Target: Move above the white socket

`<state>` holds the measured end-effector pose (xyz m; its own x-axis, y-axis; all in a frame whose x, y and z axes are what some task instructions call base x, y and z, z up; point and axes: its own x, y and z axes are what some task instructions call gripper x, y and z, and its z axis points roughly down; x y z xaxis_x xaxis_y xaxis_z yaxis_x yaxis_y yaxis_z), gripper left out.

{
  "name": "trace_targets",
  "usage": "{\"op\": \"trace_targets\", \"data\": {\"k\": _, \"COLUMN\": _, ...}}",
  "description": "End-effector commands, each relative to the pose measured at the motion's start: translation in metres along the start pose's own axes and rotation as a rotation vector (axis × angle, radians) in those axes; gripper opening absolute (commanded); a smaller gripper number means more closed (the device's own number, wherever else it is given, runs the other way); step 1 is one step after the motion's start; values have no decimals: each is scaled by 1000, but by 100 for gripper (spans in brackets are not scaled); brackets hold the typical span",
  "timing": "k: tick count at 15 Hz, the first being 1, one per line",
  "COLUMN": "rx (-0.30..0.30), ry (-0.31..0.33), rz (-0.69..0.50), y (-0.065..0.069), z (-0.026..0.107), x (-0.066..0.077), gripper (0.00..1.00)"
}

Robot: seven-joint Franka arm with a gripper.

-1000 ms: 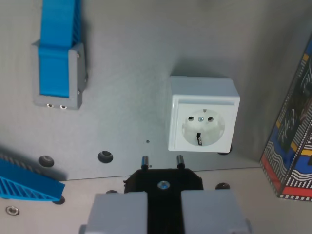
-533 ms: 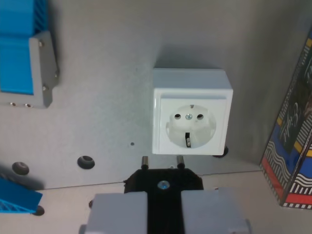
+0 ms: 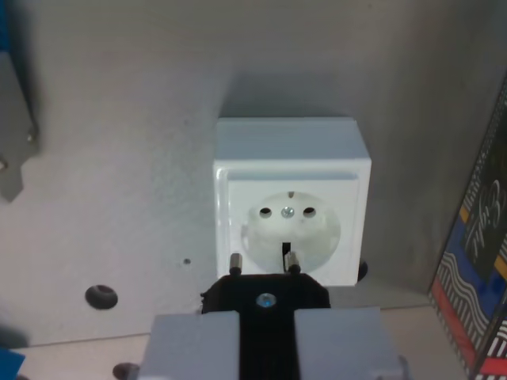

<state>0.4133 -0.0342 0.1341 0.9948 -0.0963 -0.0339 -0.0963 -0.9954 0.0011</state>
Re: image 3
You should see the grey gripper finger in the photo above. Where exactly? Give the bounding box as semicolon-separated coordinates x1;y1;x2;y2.
137;310;242;380
294;307;410;380

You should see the black two-pin power plug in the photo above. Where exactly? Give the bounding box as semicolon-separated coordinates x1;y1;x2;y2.
200;251;332;380

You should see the patterned blue black carton box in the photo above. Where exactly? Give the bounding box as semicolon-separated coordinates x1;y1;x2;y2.
427;73;507;380

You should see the white wall socket box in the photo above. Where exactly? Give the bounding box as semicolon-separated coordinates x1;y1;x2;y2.
213;116;374;287

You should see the blue ribbed wedge grey bracket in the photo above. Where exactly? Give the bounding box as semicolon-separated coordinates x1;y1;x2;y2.
0;347;27;380

